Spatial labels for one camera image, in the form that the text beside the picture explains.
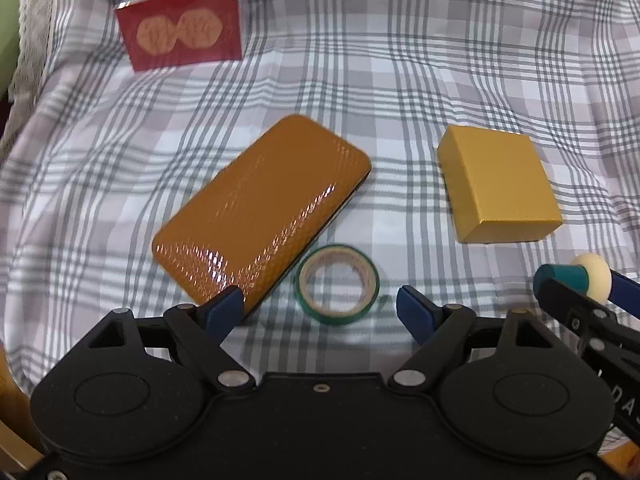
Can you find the wooden frame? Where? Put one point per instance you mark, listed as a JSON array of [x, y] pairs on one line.
[[12, 420]]

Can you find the grey plaid bedsheet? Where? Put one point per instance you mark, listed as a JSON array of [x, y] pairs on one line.
[[320, 85]]

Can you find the orange glossy glasses case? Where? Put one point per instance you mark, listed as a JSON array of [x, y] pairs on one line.
[[260, 210]]

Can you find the red box with hexagon print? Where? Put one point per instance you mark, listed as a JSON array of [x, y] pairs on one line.
[[185, 30]]

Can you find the beige lace cloth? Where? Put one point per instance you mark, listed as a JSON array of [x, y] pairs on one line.
[[35, 25]]

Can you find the green cushion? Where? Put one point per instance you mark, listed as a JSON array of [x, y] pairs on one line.
[[10, 5]]

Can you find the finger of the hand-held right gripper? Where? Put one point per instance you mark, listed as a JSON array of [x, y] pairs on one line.
[[625, 292], [575, 305]]

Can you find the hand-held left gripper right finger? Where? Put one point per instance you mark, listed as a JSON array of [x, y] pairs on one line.
[[416, 307]]

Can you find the teal and cream soft toy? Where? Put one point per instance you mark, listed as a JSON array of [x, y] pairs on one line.
[[565, 277]]

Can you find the yellow cardboard box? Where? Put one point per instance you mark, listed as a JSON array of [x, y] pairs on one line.
[[500, 185]]

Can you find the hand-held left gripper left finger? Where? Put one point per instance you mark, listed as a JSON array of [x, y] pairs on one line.
[[225, 307]]

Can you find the green tape roll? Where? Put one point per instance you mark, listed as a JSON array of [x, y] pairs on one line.
[[307, 295]]

